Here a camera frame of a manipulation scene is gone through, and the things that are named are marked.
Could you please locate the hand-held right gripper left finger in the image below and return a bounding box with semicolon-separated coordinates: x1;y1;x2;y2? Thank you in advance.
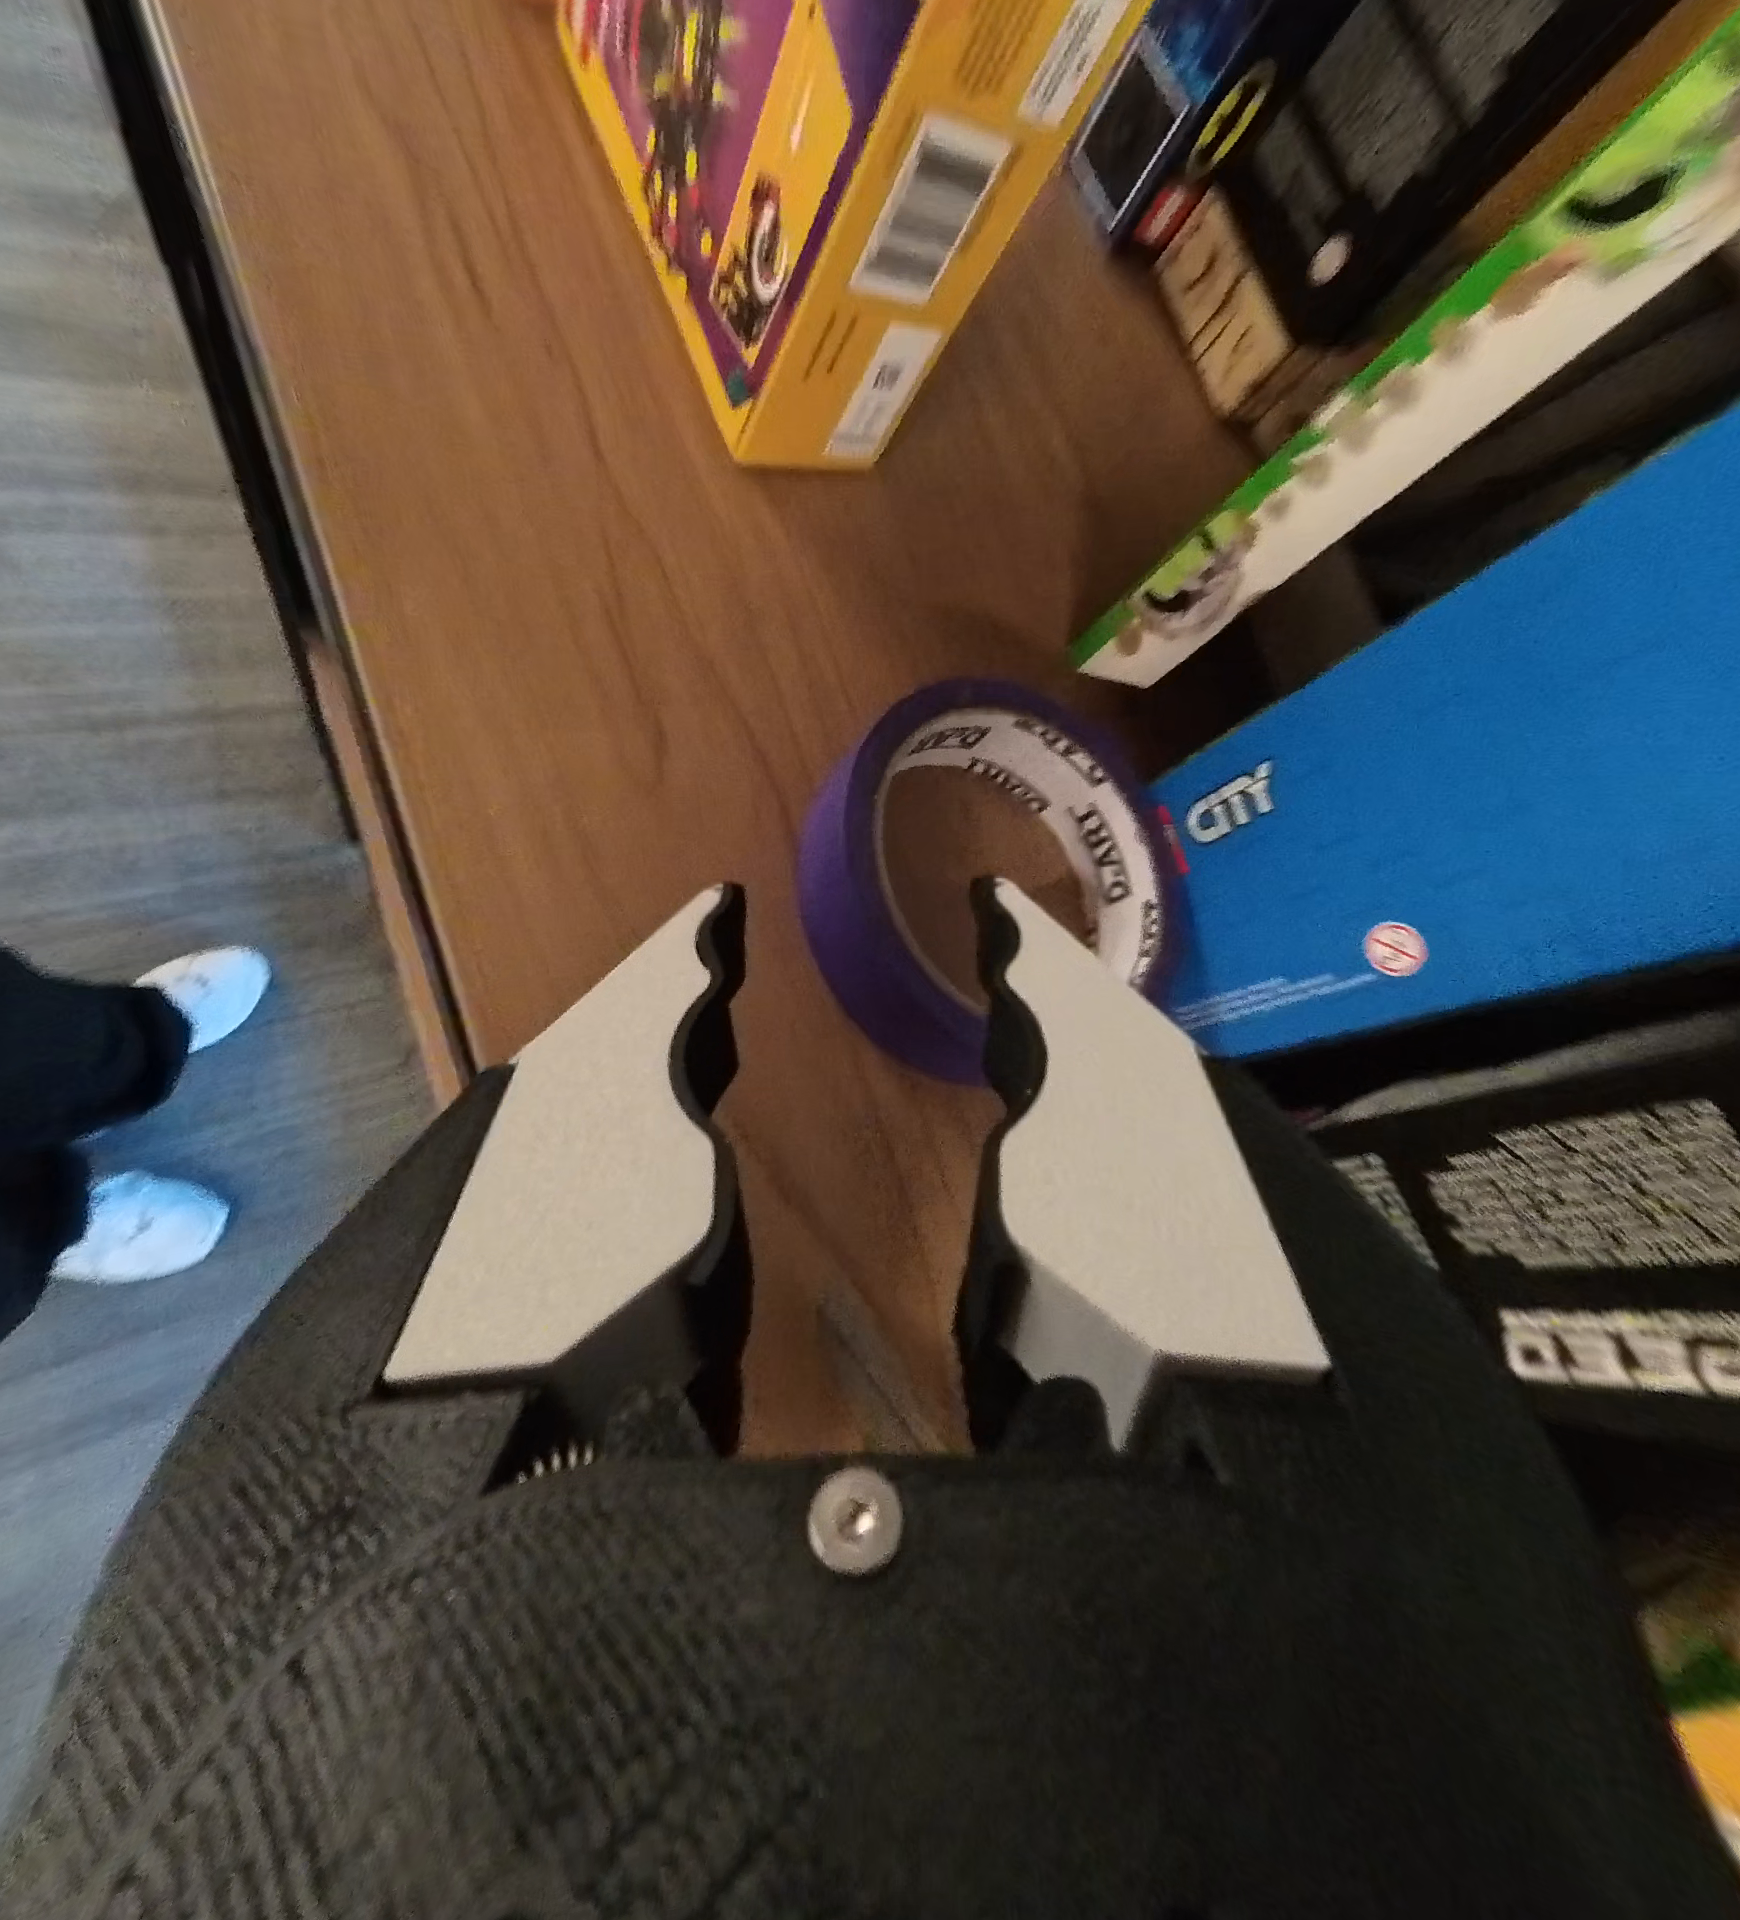
379;881;752;1449

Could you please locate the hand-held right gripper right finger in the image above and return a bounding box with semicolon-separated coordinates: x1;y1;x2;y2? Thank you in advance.
955;878;1330;1453

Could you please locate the purple masking tape roll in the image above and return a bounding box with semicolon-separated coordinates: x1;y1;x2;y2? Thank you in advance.
796;677;1190;1088

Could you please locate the spider toy box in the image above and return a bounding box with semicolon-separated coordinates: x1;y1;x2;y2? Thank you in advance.
554;0;1157;470

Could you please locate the person's white shoe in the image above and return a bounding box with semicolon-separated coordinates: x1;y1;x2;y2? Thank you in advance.
47;1171;233;1286
131;946;274;1053

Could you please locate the small black toy box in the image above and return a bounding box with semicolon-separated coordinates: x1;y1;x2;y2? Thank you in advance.
1305;1002;1740;1453

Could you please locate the blue toy box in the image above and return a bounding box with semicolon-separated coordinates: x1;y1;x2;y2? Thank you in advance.
1142;348;1740;1064

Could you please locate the small green toy box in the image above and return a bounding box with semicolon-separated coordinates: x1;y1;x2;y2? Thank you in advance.
1068;0;1740;692

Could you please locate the black gold toy box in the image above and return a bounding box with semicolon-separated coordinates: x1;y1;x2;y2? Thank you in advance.
1153;0;1734;422

